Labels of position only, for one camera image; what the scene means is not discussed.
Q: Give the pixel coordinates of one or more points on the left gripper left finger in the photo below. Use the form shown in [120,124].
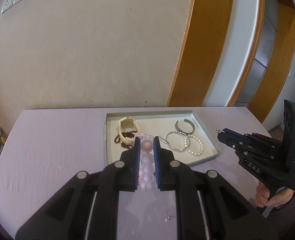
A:
[86,207]

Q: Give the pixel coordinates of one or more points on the person right hand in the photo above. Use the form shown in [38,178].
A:
[264,199]

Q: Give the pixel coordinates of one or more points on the thin silver bangle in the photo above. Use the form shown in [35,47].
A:
[177,141]

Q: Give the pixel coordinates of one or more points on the grey cardboard tray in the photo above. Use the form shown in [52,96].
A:
[160,123]

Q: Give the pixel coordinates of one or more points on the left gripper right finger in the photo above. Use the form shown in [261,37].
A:
[207,206]

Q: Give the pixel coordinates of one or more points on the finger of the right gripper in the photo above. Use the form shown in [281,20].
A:
[235,135]
[228,141]

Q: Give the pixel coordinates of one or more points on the orange wooden wall panel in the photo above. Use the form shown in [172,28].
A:
[203,42]

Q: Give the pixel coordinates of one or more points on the cream yellow wristwatch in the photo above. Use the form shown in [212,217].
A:
[127,129]

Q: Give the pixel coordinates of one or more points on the wooden frame glass door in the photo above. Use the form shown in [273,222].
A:
[269,62]

